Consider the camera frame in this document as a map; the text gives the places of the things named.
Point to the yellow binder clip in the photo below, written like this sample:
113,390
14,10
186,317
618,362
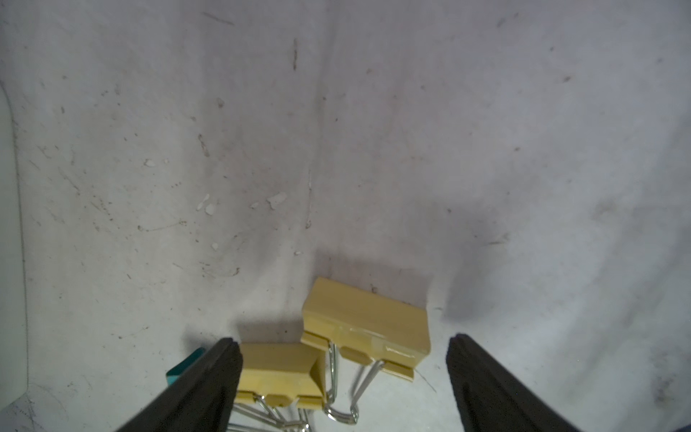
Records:
365,328
281,384

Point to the teal binder clip upper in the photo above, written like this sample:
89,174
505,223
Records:
174,373

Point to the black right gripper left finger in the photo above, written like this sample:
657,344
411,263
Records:
201,399

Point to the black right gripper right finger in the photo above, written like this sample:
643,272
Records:
490,398

